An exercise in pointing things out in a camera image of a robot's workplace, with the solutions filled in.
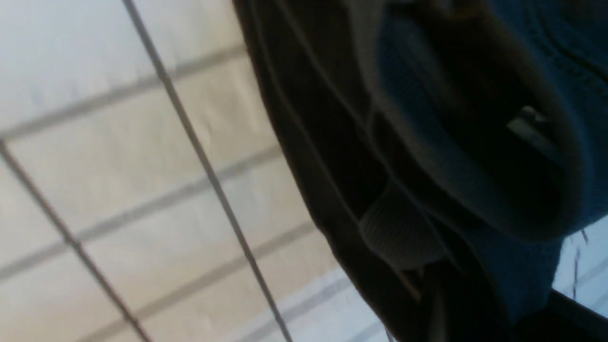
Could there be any gray long sleeve shirt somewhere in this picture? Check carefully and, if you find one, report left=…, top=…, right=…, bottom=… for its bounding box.
left=234, top=0, right=607, bottom=342

